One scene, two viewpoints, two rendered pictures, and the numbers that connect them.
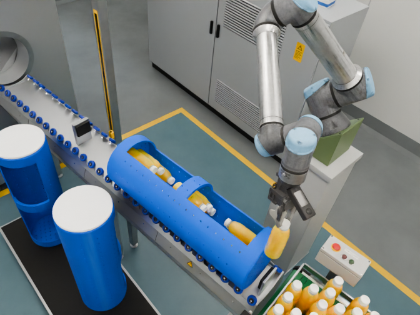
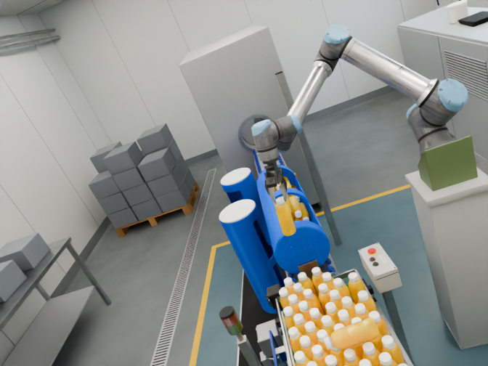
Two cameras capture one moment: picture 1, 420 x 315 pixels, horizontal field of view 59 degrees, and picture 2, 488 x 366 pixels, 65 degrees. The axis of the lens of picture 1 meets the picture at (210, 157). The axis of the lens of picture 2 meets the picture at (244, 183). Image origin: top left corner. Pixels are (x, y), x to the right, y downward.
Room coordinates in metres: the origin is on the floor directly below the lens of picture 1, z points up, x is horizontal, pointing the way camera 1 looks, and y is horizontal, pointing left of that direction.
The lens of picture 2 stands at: (-0.12, -1.58, 2.25)
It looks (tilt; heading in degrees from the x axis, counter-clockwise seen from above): 23 degrees down; 59
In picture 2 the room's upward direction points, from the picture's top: 24 degrees counter-clockwise
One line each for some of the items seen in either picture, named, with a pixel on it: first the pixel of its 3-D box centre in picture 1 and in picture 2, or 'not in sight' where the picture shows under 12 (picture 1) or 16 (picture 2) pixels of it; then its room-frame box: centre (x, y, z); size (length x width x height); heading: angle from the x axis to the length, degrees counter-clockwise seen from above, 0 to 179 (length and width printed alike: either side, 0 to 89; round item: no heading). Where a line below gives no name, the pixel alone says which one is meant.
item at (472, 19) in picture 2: not in sight; (478, 17); (3.34, -0.18, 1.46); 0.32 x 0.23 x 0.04; 47
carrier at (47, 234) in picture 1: (37, 191); (253, 218); (1.42, 1.07, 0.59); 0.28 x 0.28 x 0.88
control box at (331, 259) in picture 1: (342, 260); (379, 266); (0.91, -0.65, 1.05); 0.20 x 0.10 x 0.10; 54
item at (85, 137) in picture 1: (82, 132); not in sight; (1.58, 0.76, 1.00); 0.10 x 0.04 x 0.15; 144
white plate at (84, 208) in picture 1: (83, 207); (237, 210); (1.03, 0.58, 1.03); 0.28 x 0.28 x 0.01
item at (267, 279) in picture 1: (265, 280); (310, 271); (0.79, -0.31, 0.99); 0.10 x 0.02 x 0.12; 144
